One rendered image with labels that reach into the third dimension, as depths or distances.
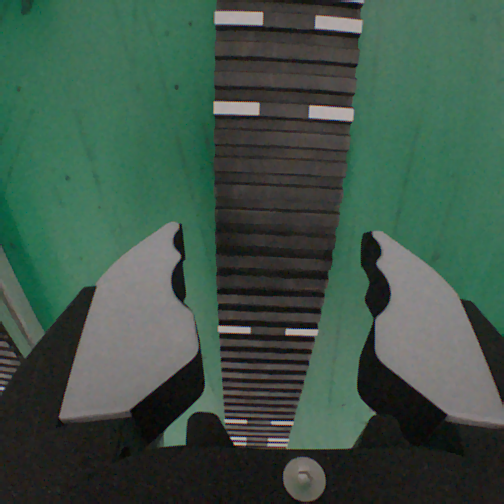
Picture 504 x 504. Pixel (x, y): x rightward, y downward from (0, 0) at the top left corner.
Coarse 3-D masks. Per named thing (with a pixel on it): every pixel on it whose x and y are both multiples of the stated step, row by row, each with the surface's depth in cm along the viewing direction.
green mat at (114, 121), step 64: (0, 0) 9; (64, 0) 10; (128, 0) 10; (192, 0) 10; (384, 0) 10; (448, 0) 9; (0, 64) 11; (64, 64) 11; (128, 64) 11; (192, 64) 11; (384, 64) 11; (448, 64) 11; (0, 128) 12; (64, 128) 12; (128, 128) 12; (192, 128) 12; (384, 128) 12; (448, 128) 12; (0, 192) 14; (64, 192) 14; (128, 192) 14; (192, 192) 14; (384, 192) 14; (448, 192) 14; (64, 256) 16; (192, 256) 16; (448, 256) 16; (320, 320) 19; (320, 384) 23; (320, 448) 30
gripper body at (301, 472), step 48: (192, 432) 4; (384, 432) 4; (96, 480) 3; (144, 480) 3; (192, 480) 3; (240, 480) 3; (288, 480) 4; (336, 480) 3; (384, 480) 3; (432, 480) 3; (480, 480) 3
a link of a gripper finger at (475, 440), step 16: (464, 304) 7; (480, 320) 7; (480, 336) 6; (496, 336) 6; (496, 352) 6; (496, 368) 5; (496, 384) 5; (448, 432) 5; (464, 432) 4; (480, 432) 4; (496, 432) 4; (448, 448) 4; (464, 448) 4; (480, 448) 4; (496, 448) 4; (496, 464) 4
